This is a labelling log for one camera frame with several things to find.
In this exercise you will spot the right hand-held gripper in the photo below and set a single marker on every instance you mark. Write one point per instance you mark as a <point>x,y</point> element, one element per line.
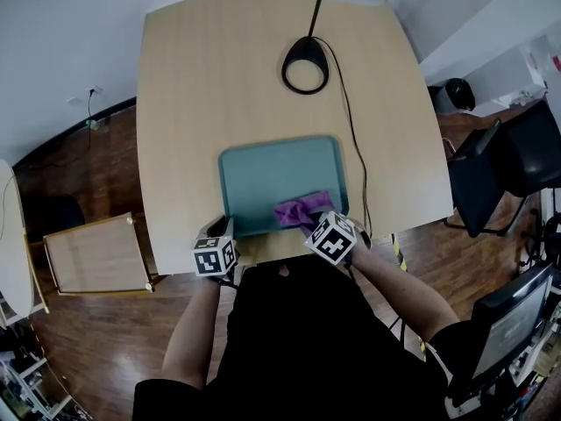
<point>333,239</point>

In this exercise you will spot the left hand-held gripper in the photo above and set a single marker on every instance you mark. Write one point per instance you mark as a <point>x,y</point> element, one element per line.
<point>215,257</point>

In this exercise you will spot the purple microfibre cloth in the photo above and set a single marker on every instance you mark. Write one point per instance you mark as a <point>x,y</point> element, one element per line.
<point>298,211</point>

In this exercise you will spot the teal plastic tray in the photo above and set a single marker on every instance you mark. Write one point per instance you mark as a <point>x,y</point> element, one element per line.
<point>271,173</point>

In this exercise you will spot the person's right forearm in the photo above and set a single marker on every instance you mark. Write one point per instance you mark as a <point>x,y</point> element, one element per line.
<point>403,296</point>

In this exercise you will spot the person's left forearm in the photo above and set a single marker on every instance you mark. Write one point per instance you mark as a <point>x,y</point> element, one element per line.
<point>188,336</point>

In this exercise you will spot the yellow black striped tape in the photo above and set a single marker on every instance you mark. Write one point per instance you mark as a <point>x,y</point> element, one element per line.
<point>399,252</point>

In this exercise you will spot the person's black clothing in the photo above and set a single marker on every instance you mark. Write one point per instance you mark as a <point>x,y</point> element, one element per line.
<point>315,344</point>

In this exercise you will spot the wooden side cart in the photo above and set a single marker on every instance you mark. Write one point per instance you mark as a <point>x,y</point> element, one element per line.
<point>96,257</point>

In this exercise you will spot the small green plug adapter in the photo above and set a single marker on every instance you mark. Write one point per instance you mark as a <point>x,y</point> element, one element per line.
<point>93,125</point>

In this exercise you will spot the dark low chair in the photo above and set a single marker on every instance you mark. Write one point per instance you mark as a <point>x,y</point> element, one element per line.
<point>54,215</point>

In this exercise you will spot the black mesh office chair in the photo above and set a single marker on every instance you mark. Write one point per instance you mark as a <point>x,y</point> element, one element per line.
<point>495,178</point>

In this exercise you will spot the black desk lamp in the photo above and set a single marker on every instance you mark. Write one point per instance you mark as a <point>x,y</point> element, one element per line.
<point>304,66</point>

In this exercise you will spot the waste bin with black bag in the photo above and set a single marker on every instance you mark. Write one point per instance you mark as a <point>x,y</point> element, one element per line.
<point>458,94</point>

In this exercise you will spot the black computer monitor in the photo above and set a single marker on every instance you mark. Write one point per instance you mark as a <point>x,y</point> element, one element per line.
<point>508,327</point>

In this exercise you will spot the round white table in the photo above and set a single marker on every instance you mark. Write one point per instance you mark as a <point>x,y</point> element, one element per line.
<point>13,244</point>

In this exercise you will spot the cluttered white shelf rack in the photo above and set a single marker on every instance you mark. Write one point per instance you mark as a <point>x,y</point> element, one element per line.
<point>30,380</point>

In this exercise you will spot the white water dispenser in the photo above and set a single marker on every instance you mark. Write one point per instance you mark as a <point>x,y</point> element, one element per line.
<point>526,77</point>

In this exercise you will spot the white wall socket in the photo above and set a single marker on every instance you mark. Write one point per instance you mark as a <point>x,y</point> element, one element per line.
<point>95,90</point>
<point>72,101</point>

